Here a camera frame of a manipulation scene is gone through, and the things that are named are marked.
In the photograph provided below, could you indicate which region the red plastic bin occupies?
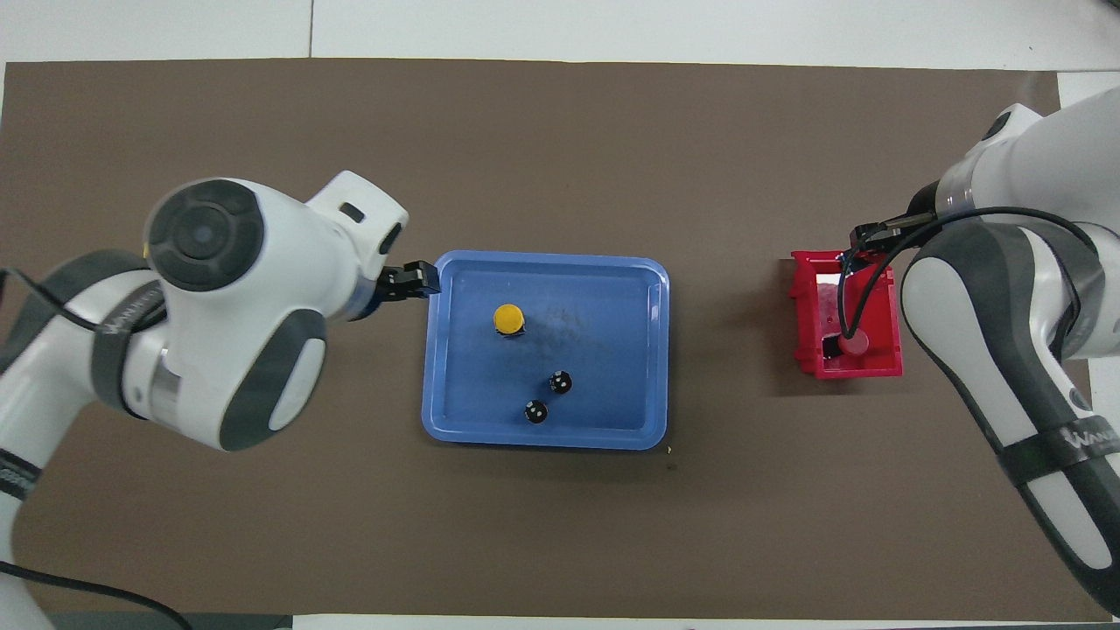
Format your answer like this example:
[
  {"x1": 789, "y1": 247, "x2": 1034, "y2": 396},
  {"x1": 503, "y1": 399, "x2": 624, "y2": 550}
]
[{"x1": 790, "y1": 249, "x2": 905, "y2": 381}]

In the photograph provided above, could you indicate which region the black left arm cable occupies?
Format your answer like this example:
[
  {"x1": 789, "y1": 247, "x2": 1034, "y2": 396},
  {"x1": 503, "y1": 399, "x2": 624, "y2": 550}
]
[{"x1": 0, "y1": 267, "x2": 192, "y2": 630}]

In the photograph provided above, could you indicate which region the blue plastic tray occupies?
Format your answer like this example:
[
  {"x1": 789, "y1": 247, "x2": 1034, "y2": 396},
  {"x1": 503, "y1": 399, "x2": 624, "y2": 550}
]
[{"x1": 421, "y1": 250, "x2": 671, "y2": 452}]

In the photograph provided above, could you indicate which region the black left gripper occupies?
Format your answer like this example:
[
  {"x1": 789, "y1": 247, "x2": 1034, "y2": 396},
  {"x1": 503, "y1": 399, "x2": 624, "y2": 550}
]
[{"x1": 374, "y1": 260, "x2": 441, "y2": 305}]

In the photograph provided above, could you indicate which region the black arm strap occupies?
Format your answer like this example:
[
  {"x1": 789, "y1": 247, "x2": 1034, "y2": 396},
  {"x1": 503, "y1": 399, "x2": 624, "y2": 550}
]
[
  {"x1": 90, "y1": 284, "x2": 169, "y2": 414},
  {"x1": 997, "y1": 418, "x2": 1120, "y2": 487}
]

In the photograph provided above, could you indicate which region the black right arm strap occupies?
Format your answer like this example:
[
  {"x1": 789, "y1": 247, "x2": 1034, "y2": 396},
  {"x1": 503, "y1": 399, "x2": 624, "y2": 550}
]
[{"x1": 997, "y1": 418, "x2": 1120, "y2": 487}]

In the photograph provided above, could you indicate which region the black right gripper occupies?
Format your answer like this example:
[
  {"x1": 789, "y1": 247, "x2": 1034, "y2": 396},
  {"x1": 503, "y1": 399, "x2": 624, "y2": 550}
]
[{"x1": 842, "y1": 179, "x2": 948, "y2": 266}]

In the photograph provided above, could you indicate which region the brown table mat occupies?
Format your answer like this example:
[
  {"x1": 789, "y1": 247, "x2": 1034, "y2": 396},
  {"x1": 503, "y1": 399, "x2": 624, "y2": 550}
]
[{"x1": 0, "y1": 59, "x2": 1112, "y2": 622}]

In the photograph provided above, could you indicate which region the black left arm strap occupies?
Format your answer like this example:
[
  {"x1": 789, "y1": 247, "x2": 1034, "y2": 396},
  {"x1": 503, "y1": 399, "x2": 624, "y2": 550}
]
[{"x1": 90, "y1": 284, "x2": 169, "y2": 414}]

